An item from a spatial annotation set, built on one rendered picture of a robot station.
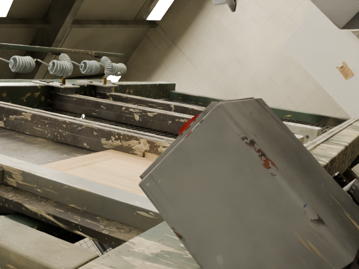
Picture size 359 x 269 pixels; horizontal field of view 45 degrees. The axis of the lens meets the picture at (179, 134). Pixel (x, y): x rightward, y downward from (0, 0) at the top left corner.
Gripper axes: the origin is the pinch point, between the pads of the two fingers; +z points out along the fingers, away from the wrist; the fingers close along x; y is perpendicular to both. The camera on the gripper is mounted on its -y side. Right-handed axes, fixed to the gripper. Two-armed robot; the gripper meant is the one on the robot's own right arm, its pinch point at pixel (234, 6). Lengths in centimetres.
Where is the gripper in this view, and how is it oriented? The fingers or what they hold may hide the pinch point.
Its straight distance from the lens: 131.3
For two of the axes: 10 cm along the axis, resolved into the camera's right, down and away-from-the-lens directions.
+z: 2.8, 9.6, 0.4
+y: -7.7, 2.1, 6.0
